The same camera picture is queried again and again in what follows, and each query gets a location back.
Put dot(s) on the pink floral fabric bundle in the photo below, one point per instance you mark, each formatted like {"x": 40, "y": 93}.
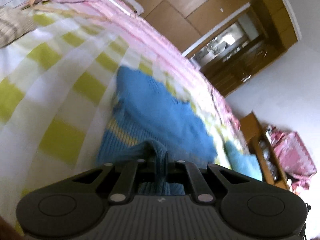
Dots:
{"x": 294, "y": 158}

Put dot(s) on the white cloth on nightstand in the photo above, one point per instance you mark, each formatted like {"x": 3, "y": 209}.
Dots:
{"x": 138, "y": 8}

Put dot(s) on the beige brown striped sweater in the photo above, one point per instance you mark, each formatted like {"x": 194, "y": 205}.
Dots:
{"x": 14, "y": 24}

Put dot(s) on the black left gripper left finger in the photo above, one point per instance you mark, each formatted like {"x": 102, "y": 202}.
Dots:
{"x": 133, "y": 174}

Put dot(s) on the wooden wardrobe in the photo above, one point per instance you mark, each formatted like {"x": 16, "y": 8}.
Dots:
{"x": 183, "y": 22}

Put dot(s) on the pink striped quilt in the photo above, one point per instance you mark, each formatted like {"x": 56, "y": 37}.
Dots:
{"x": 160, "y": 50}

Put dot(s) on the checkered green white bedsheet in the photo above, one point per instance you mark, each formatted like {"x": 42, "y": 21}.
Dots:
{"x": 58, "y": 90}

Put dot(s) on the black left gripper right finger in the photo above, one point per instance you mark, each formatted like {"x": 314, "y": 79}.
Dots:
{"x": 184, "y": 178}

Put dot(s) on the folded light blue towel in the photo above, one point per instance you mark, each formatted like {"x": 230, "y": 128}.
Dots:
{"x": 246, "y": 164}

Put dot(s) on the dark wooden door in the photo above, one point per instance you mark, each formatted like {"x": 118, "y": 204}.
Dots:
{"x": 246, "y": 45}

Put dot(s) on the blue knit patterned sweater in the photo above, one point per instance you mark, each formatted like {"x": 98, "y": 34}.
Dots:
{"x": 148, "y": 122}

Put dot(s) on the wooden side cabinet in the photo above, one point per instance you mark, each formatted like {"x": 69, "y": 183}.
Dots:
{"x": 259, "y": 144}

